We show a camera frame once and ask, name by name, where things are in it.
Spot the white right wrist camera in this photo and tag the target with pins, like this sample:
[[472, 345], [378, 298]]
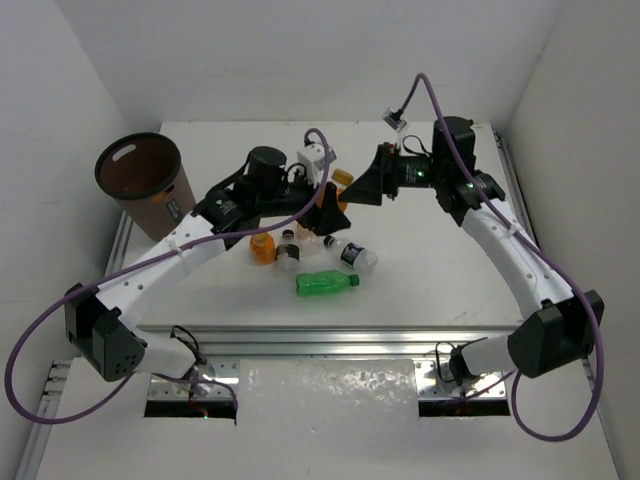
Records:
[[394, 119]]

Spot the aluminium right side rail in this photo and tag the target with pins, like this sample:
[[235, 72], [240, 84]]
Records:
[[515, 192]]

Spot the clear Pepsi bottle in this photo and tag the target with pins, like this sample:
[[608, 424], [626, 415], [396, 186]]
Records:
[[351, 254]]

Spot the clear bottle yellow cap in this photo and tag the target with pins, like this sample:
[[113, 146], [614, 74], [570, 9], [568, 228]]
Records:
[[309, 243]]

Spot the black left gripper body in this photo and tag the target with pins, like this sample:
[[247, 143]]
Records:
[[316, 204]]

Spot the brown plastic waste bin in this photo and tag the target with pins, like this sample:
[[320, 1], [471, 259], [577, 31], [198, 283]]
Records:
[[136, 167]]

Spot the aluminium front rail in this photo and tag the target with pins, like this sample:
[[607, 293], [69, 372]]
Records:
[[320, 345]]

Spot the clear bottle black label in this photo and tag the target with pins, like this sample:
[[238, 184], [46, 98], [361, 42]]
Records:
[[287, 255]]

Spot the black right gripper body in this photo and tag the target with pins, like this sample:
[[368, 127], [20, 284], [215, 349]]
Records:
[[405, 170]]

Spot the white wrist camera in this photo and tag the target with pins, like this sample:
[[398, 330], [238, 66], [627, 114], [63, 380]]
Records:
[[315, 160], [394, 119]]

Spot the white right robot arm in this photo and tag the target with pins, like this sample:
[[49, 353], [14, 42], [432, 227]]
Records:
[[560, 325]]

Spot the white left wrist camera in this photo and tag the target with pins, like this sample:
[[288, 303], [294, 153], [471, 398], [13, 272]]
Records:
[[315, 160]]

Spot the orange bottle orange cap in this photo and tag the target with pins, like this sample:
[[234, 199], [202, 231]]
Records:
[[342, 179]]

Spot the small orange juice bottle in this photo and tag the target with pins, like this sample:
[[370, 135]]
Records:
[[263, 248]]

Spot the crushed green bottle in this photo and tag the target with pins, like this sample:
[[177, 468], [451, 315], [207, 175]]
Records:
[[326, 283]]

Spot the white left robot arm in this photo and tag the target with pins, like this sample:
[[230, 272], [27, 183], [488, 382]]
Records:
[[103, 322]]

